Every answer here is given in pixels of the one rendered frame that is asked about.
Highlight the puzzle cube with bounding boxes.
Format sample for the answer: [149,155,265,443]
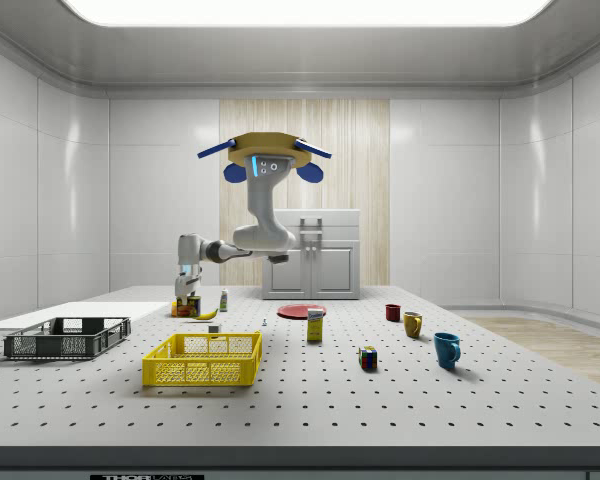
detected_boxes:
[357,345,380,372]

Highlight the yellow mug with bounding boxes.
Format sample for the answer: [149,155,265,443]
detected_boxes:
[402,310,425,340]

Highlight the red plate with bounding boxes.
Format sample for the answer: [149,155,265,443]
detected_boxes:
[276,302,328,322]

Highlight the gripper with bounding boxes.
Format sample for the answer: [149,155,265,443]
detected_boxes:
[174,273,203,307]

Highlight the yellow white carton box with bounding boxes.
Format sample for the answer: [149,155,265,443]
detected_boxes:
[306,307,326,344]

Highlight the blue mug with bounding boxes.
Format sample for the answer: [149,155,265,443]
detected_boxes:
[432,331,463,371]

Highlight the dark grey basket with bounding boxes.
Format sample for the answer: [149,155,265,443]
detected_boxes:
[2,315,133,362]

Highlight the white cabinet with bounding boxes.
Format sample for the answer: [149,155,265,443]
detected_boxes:
[260,208,362,302]

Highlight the yellow basket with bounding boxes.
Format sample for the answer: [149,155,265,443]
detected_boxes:
[141,330,264,389]

